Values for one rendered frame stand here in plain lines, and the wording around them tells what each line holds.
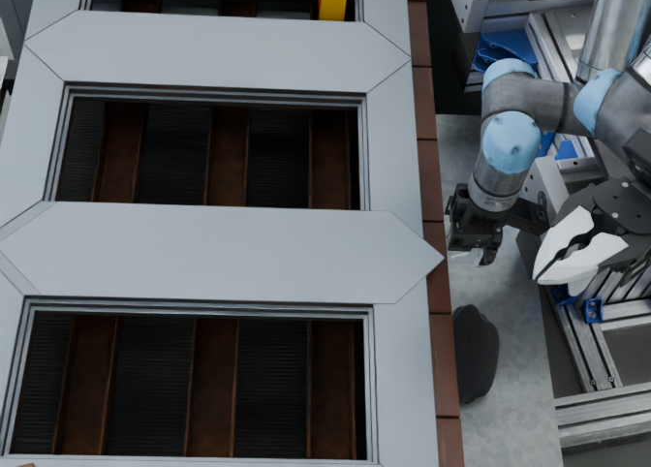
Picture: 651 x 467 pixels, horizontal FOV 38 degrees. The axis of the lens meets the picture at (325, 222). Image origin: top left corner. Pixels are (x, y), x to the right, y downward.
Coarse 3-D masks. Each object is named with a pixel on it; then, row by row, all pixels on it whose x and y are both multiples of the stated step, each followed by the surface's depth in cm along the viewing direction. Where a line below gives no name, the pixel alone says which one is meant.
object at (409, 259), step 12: (396, 216) 161; (396, 228) 160; (408, 228) 160; (396, 240) 159; (408, 240) 159; (420, 240) 159; (396, 252) 157; (408, 252) 158; (420, 252) 158; (396, 264) 156; (408, 264) 156; (420, 264) 156; (396, 276) 155; (408, 276) 155; (420, 276) 155; (396, 288) 154; (408, 288) 154; (396, 300) 152
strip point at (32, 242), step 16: (48, 208) 158; (32, 224) 156; (48, 224) 156; (16, 240) 154; (32, 240) 154; (48, 240) 154; (16, 256) 153; (32, 256) 153; (48, 256) 153; (32, 272) 151
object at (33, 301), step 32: (64, 96) 172; (96, 96) 174; (128, 96) 175; (160, 96) 175; (192, 96) 175; (224, 96) 175; (256, 96) 175; (288, 96) 176; (320, 96) 176; (352, 96) 177; (64, 128) 170; (0, 256) 152; (32, 288) 150; (32, 320) 150; (320, 320) 154; (352, 320) 154; (0, 448) 137
